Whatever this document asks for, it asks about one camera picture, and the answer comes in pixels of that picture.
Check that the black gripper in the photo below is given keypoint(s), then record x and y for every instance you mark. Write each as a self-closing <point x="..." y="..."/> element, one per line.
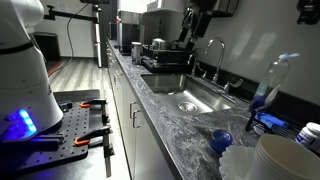
<point x="201" y="6"/>

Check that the chrome sink faucet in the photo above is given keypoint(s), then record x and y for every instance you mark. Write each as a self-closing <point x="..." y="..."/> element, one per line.
<point x="220" y="56"/>

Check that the chrome side sprayer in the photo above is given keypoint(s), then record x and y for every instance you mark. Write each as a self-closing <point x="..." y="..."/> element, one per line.
<point x="192" y="63"/>

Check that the black dish drying rack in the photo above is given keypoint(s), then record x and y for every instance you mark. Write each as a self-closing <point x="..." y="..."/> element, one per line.
<point x="166" y="58"/>

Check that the metal canister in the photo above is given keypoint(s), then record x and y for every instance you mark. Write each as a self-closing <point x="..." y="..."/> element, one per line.
<point x="136" y="52"/>

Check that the stainless steel sink basin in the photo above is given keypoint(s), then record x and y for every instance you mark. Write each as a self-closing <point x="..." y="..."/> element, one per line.
<point x="186" y="91"/>

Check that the black coffee machine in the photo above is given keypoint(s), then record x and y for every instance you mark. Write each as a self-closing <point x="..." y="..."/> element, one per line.
<point x="128" y="33"/>

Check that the clear dish soap bottle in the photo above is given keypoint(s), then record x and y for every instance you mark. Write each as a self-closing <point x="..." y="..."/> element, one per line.
<point x="270" y="83"/>

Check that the metal stand pole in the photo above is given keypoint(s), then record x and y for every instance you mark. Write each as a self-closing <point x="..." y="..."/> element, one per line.
<point x="97" y="40"/>

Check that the blue sponge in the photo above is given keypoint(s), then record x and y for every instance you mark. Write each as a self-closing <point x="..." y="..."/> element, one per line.
<point x="271" y="120"/>

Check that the black orange bar clamp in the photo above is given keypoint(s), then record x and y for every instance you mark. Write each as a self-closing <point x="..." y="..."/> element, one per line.
<point x="96" y="102"/>
<point x="100" y="136"/>

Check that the grey kitchen cabinet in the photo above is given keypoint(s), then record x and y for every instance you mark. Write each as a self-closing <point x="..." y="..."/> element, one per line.
<point x="146" y="150"/>

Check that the white paper coffee filters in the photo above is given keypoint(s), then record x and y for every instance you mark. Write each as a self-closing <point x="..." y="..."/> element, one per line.
<point x="235" y="163"/>

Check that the black trash bin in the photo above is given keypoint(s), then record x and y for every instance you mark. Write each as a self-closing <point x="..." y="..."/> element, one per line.
<point x="48" y="46"/>

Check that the white pill bottle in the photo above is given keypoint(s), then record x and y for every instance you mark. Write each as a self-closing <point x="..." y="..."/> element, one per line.
<point x="310" y="135"/>

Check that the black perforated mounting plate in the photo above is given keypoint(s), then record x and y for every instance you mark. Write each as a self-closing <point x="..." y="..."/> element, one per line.
<point x="73" y="133"/>

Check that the black wall dispenser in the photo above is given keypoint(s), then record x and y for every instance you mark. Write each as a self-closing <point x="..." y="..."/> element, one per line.
<point x="308" y="11"/>

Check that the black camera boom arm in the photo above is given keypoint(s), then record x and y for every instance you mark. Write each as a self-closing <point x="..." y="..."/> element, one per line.
<point x="70" y="15"/>

